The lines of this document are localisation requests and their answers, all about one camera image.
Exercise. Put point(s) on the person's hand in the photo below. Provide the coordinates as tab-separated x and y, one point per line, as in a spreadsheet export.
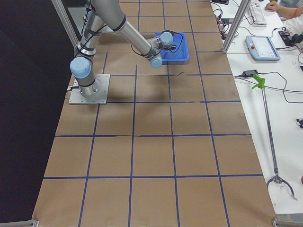
273	6

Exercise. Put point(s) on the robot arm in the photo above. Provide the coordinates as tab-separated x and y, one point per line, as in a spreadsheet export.
105	17

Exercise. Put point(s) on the blue plastic tray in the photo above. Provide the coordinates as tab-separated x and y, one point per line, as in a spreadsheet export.
180	50

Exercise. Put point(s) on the white keyboard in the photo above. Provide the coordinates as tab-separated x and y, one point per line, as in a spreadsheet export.
257	14

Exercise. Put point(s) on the teach pendant tablet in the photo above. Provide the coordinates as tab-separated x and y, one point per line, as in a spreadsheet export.
261	48

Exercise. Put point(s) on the black power adapter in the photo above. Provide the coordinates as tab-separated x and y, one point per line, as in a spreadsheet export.
249	73

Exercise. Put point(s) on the aluminium frame post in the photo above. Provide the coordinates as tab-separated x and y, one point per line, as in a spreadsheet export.
235	25

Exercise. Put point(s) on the green handled reach grabber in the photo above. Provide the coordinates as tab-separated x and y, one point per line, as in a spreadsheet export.
276	178

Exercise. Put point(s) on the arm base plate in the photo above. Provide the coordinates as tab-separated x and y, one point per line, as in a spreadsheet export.
97	93

